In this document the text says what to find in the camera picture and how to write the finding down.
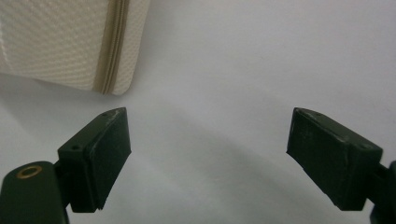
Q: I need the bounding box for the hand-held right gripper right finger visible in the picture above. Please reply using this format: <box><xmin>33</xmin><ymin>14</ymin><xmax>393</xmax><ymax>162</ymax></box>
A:
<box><xmin>286</xmin><ymin>107</ymin><xmax>384</xmax><ymax>212</ymax></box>

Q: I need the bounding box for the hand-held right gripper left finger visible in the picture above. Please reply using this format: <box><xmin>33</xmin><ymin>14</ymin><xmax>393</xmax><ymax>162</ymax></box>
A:
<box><xmin>57</xmin><ymin>106</ymin><xmax>133</xmax><ymax>214</ymax></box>

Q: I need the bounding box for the white towel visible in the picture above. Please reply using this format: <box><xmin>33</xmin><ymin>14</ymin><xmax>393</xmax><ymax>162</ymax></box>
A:
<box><xmin>0</xmin><ymin>0</ymin><xmax>151</xmax><ymax>96</ymax></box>

